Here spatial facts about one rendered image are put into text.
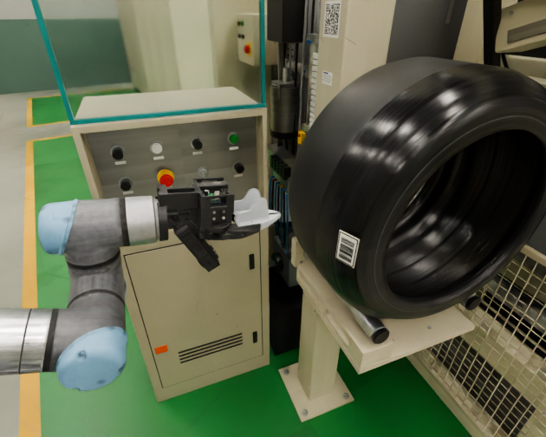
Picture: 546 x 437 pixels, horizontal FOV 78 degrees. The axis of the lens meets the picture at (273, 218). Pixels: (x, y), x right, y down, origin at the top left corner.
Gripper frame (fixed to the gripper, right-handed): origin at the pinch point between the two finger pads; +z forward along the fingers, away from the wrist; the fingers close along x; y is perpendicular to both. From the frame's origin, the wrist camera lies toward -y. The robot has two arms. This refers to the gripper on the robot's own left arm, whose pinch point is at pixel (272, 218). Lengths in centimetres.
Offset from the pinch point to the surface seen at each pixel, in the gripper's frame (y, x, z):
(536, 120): 21.3, -11.9, 41.1
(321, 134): 13.3, 7.3, 11.4
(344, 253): -2.6, -9.8, 9.9
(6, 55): -76, 882, -251
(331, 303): -31.5, 5.5, 22.6
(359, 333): -31.4, -5.6, 23.8
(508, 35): 35, 16, 63
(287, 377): -116, 40, 36
